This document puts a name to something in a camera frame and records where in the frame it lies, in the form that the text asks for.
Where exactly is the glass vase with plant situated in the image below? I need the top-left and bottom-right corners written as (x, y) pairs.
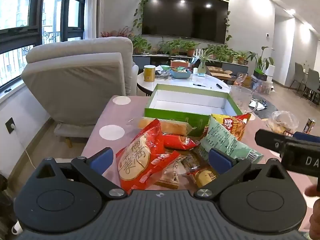
top-left (197, 49), bottom-right (213, 77)

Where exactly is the round white coffee table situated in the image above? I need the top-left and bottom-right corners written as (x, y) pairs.
top-left (136, 67), bottom-right (230, 97)

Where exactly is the large red snack packet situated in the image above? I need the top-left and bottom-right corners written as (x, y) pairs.
top-left (115, 118), bottom-right (180, 195)

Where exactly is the grey dining chair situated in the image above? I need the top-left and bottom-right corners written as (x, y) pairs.
top-left (302, 69), bottom-right (320, 102)
top-left (291, 62), bottom-right (308, 90)

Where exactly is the dark brown snack packet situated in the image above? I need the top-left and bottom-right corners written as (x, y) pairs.
top-left (179, 152), bottom-right (202, 172)

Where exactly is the orange plastic bag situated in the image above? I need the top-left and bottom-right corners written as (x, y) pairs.
top-left (234, 74), bottom-right (252, 87)

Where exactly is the red flower plant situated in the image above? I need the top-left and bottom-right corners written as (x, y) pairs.
top-left (100, 26), bottom-right (133, 38)

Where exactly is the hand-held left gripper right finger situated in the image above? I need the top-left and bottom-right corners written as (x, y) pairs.
top-left (195, 148), bottom-right (285, 200)

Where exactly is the yellow red chips packet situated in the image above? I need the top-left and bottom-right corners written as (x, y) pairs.
top-left (204, 112), bottom-right (252, 142)

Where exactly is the beige armchair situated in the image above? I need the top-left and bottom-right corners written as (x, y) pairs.
top-left (21, 37), bottom-right (139, 148)

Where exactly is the beige snack packet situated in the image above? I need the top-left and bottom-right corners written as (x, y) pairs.
top-left (154, 155), bottom-right (187, 190)

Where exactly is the yellow canister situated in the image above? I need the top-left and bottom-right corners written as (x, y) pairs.
top-left (144, 65), bottom-right (156, 82)

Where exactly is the small red snack packet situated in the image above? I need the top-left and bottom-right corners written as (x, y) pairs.
top-left (161, 133), bottom-right (200, 151)

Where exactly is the tall leafy potted plant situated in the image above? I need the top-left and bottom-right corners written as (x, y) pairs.
top-left (247, 46), bottom-right (274, 81)

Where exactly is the pale green snack packet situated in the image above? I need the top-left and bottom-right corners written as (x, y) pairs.
top-left (194, 117), bottom-right (264, 164)

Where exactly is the clear plastic bag of bread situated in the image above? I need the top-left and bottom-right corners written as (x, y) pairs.
top-left (267, 110), bottom-right (299, 134)

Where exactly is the black wall socket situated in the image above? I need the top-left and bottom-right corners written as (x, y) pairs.
top-left (5, 117), bottom-right (17, 133)

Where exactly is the black framed window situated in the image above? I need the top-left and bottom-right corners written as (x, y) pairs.
top-left (0, 0), bottom-right (88, 85)

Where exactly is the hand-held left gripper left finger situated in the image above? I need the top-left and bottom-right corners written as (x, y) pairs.
top-left (34, 147), bottom-right (127, 200)

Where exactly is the yellow black can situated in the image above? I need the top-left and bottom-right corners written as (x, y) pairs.
top-left (302, 118), bottom-right (316, 133)

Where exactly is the green cardboard box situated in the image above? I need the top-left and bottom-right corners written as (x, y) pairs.
top-left (144, 84), bottom-right (243, 137)

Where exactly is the glass pitcher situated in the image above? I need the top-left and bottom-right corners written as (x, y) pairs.
top-left (229, 85), bottom-right (259, 114)

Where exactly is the person's right hand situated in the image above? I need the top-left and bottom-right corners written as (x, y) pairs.
top-left (304, 184), bottom-right (320, 233)

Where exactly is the wall television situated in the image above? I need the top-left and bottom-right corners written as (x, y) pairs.
top-left (141, 0), bottom-right (229, 44)

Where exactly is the clear bread packet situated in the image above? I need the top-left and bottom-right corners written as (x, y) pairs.
top-left (129, 117), bottom-right (198, 137)

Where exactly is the white curtain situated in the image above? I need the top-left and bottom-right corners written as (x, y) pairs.
top-left (85, 0), bottom-right (105, 40)

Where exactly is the white cable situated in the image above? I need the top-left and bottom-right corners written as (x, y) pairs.
top-left (14, 127), bottom-right (38, 171)

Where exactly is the yellow cookie packet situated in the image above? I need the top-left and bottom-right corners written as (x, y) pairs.
top-left (186, 167), bottom-right (220, 188)

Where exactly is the clear storage box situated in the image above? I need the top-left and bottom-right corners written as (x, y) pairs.
top-left (251, 76), bottom-right (273, 94)

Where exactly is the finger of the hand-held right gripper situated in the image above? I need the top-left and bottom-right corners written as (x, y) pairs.
top-left (255, 129), bottom-right (294, 153)
top-left (293, 132), bottom-right (320, 143)

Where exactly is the brown cardboard box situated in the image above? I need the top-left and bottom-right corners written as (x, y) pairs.
top-left (207, 66), bottom-right (233, 82)

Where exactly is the blue bowl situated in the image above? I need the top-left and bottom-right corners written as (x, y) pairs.
top-left (170, 67), bottom-right (192, 79)

